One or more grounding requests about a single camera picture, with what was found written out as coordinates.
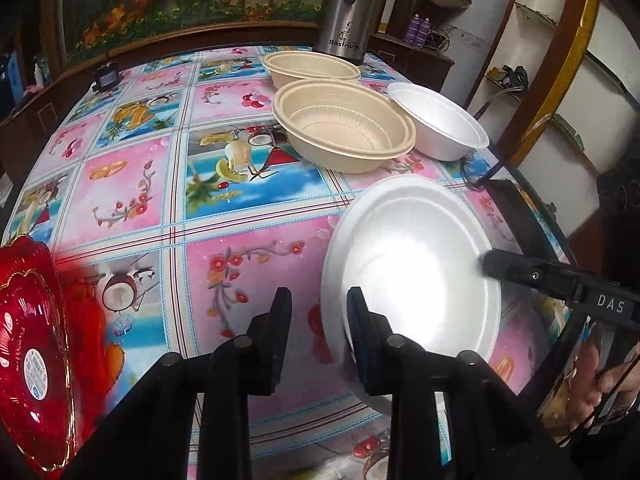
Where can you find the red plastic plate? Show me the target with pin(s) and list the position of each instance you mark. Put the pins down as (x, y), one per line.
(35, 350)

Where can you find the person's right hand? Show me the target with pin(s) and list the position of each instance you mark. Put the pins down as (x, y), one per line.
(587, 385)

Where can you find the beige ribbed plastic bowl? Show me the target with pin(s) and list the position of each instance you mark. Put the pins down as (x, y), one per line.
(310, 67)
(340, 125)

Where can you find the small white foam bowl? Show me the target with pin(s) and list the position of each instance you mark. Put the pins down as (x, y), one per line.
(440, 120)

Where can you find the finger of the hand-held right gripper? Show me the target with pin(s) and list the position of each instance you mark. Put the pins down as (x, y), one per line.
(530, 272)

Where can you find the dark wooden shelf unit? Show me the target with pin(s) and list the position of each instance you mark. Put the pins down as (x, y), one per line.
(415, 55)

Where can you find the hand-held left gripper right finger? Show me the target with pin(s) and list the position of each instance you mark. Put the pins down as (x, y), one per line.
(357, 325)

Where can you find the white plastic bottle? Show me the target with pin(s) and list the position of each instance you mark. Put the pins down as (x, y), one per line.
(41, 71)

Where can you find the stainless steel thermos pot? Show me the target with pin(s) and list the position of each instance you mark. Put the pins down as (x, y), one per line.
(350, 15)

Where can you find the colourful printed tablecloth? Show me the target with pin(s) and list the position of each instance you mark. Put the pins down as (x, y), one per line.
(240, 240)

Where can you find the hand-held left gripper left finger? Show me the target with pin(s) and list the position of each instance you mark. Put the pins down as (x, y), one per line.
(282, 320)

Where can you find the blue plastic box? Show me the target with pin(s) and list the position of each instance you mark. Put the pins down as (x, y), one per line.
(10, 82)

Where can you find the black power adapter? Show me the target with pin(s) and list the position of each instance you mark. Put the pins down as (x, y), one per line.
(107, 77)

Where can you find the wooden pillar with gold trim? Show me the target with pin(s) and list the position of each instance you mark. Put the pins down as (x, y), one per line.
(555, 70)

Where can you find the purple bottle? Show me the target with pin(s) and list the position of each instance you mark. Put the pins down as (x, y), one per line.
(425, 30)
(414, 30)

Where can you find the large white foam bowl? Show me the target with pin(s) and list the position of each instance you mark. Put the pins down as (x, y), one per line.
(415, 260)

